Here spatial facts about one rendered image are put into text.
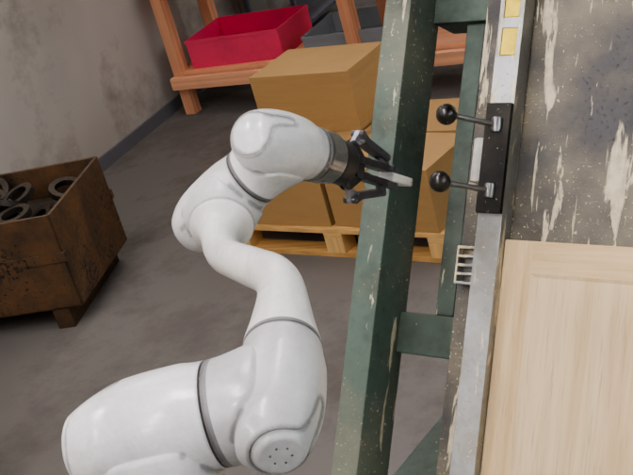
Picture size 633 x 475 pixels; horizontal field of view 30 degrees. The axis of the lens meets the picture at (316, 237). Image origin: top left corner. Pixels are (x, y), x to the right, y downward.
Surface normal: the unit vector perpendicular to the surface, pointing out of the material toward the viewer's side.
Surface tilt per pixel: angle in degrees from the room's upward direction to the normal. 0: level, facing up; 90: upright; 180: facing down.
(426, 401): 0
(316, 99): 90
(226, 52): 90
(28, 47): 90
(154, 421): 52
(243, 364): 13
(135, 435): 60
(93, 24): 90
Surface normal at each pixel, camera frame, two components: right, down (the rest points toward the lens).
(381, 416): 0.80, 0.05
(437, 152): -0.25, -0.87
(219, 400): -0.26, -0.35
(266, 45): -0.40, 0.48
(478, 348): -0.59, -0.12
